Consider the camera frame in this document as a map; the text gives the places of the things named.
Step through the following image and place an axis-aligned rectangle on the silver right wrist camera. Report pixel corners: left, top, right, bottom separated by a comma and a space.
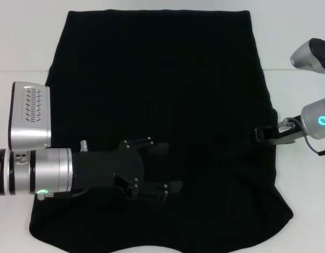
290, 37, 325, 79

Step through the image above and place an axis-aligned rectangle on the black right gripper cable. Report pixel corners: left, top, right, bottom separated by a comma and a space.
278, 118, 325, 157

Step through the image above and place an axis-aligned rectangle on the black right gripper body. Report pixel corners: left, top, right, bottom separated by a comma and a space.
267, 115, 308, 146

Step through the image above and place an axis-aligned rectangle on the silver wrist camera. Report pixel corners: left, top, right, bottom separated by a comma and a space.
290, 37, 325, 79
7, 81, 52, 150

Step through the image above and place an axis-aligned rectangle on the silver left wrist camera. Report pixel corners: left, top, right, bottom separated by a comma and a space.
7, 81, 52, 150

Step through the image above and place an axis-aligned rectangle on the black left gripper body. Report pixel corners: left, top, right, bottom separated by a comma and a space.
71, 143, 146, 201

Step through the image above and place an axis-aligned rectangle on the black t-shirt with FREE print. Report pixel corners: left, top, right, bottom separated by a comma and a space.
29, 9, 295, 253

